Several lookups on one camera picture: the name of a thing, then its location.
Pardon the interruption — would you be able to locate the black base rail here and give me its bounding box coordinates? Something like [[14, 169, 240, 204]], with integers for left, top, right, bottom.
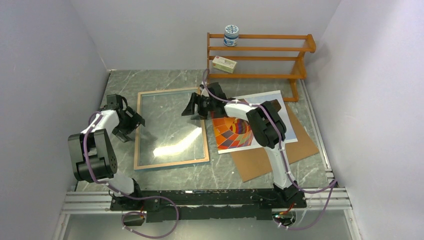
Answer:
[[109, 187, 307, 223]]

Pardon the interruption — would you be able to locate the orange wooden shelf rack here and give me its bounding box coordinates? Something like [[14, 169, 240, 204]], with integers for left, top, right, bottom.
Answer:
[[206, 33, 317, 102]]

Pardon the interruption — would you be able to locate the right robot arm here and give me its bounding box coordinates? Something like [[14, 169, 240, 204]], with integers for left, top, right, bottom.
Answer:
[[181, 82, 305, 208]]

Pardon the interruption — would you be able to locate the hot air balloon photo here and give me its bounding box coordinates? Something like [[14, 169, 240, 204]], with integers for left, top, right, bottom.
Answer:
[[210, 90, 298, 154]]

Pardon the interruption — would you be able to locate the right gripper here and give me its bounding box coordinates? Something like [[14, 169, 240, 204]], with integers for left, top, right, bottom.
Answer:
[[181, 93, 216, 120]]

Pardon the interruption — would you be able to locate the purple cable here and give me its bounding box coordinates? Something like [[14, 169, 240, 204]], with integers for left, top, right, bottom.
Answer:
[[82, 110, 180, 240], [202, 68, 339, 232]]

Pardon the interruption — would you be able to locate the small white green box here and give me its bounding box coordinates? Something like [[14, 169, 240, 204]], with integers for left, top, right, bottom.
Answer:
[[212, 56, 237, 74]]

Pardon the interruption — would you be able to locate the clear glass pane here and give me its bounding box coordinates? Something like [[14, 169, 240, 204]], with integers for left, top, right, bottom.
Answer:
[[138, 90, 206, 167]]

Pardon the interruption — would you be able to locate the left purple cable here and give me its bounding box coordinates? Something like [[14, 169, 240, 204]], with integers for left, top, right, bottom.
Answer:
[[82, 110, 180, 240]]

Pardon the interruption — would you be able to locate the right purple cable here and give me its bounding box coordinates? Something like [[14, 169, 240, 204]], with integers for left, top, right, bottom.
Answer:
[[202, 68, 339, 232]]

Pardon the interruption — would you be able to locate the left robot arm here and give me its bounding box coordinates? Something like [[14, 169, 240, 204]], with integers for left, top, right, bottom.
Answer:
[[67, 94, 145, 210]]

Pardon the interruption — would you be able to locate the blue white ceramic jar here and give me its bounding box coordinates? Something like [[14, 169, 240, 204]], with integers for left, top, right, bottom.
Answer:
[[223, 24, 239, 47]]

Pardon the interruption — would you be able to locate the brown cardboard backing board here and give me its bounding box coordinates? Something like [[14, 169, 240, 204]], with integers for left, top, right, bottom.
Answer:
[[230, 104, 321, 183]]

